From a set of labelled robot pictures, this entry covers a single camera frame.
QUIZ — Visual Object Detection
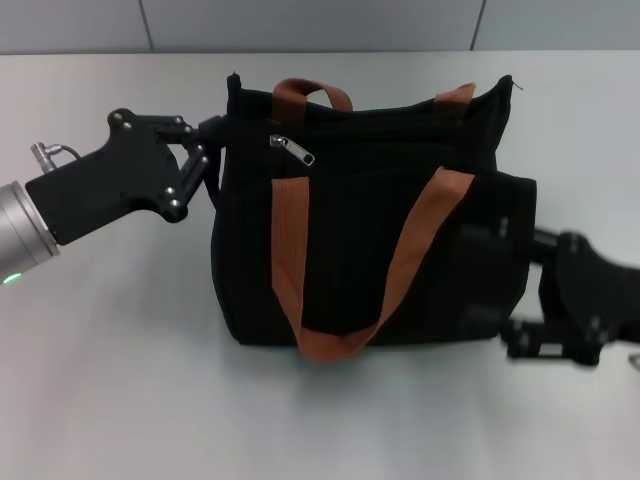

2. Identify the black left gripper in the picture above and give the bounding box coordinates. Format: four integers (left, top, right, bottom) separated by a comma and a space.
24, 107, 228, 246

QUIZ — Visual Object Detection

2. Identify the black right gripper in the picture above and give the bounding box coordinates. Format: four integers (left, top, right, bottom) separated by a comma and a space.
457, 216, 640, 370

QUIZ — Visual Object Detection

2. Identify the silver zipper pull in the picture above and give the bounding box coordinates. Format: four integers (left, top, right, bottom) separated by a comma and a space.
269, 133, 317, 168

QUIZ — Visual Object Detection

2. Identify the black bag with brown handles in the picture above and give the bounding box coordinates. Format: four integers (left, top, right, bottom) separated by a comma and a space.
208, 72, 539, 364

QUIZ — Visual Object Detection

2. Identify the left gripper cable with connector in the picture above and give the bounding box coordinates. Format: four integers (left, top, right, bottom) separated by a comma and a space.
30, 142, 84, 176

